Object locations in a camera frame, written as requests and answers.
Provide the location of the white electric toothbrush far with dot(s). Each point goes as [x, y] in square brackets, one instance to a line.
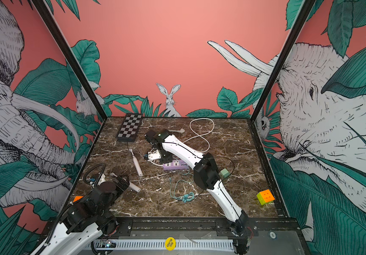
[136, 163]

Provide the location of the green cube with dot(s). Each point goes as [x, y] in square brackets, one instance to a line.
[224, 174]

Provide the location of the white slotted cable duct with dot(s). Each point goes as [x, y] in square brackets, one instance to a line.
[157, 244]

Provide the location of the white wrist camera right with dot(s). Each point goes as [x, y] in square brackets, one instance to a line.
[155, 155]

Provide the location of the purple power strip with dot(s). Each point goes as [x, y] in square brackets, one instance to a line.
[176, 165]

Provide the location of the colourful Rubik's cube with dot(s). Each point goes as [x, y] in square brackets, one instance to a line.
[264, 197]

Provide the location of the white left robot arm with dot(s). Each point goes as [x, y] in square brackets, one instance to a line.
[85, 220]

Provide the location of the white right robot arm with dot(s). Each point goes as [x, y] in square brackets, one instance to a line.
[206, 173]

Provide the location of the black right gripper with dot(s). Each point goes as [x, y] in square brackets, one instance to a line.
[165, 161]

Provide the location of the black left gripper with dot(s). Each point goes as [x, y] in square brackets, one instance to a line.
[123, 181]

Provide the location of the black enclosure corner post right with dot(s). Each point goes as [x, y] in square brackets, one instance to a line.
[291, 39]

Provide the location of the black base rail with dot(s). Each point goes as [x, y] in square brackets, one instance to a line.
[219, 225]

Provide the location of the black enclosure corner post left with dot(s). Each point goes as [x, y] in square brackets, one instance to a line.
[62, 43]

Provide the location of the yellow round sticker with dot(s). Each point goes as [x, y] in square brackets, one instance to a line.
[170, 244]

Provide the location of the black white chessboard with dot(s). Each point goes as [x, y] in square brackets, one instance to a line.
[129, 129]

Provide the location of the black enclosure corner post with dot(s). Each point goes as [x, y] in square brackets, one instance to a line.
[62, 43]
[291, 39]

